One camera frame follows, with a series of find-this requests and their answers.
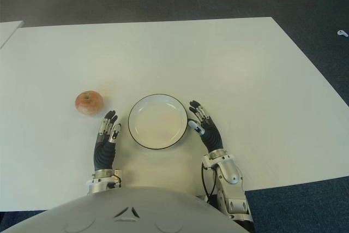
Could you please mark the grey robot torso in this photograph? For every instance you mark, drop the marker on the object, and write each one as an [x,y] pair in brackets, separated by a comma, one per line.
[122,211]

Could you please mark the white plate with black rim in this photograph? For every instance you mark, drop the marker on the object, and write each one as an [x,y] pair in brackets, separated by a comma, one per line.
[158,124]

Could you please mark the small white object on floor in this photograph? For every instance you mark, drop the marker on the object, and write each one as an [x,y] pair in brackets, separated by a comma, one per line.
[342,33]

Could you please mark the white side table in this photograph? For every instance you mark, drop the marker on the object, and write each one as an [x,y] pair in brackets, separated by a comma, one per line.
[8,31]

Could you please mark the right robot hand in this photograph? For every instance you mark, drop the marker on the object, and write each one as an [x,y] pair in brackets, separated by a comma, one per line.
[212,137]

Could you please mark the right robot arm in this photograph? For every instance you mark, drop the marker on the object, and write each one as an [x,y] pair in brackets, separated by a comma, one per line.
[231,178]

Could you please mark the red yellow apple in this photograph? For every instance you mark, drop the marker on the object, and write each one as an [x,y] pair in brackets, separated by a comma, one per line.
[89,102]

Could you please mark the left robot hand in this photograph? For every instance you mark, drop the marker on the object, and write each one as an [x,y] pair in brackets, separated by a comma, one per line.
[103,154]

